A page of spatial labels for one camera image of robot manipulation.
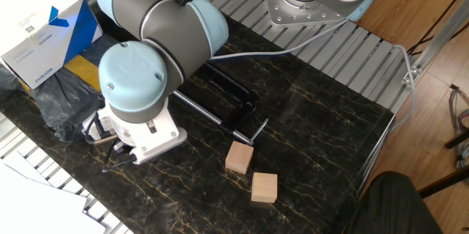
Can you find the black plastic wrapped package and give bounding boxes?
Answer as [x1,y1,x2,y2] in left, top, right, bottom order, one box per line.
[0,34,120,143]

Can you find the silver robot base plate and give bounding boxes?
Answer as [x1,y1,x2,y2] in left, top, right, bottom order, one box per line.
[262,0,347,29]

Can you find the grey cable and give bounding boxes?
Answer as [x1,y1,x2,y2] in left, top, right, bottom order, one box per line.
[390,45,418,132]

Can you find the dark trousered person leg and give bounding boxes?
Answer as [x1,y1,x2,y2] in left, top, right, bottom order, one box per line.
[342,170,444,234]

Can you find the black floor cables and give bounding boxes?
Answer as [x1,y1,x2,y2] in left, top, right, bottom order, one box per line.
[405,0,469,56]

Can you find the coloured wire bundle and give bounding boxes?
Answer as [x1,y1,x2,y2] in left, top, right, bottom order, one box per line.
[448,83,469,171]

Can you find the white paper sheets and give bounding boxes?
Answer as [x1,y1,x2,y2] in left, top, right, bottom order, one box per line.
[0,149,107,234]

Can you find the white blue cardboard box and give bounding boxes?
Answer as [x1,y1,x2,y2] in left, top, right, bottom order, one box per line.
[0,0,103,91]

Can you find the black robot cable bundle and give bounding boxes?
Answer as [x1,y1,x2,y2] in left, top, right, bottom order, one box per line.
[75,0,333,174]

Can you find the wooden cube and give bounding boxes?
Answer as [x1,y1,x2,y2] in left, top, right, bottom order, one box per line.
[225,141,254,175]
[251,172,278,204]

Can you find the dark wooden stool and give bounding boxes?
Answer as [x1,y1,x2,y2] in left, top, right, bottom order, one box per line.
[417,127,469,199]

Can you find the aluminium frame rail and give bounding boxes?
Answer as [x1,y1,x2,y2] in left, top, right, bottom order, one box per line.
[401,0,469,87]

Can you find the white power strip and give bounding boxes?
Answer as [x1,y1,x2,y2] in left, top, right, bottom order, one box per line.
[81,111,107,144]

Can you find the white power strip cable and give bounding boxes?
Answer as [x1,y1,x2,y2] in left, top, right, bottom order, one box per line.
[210,17,351,62]

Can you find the black C-clamp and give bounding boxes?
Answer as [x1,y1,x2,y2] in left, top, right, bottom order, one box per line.
[172,63,270,146]

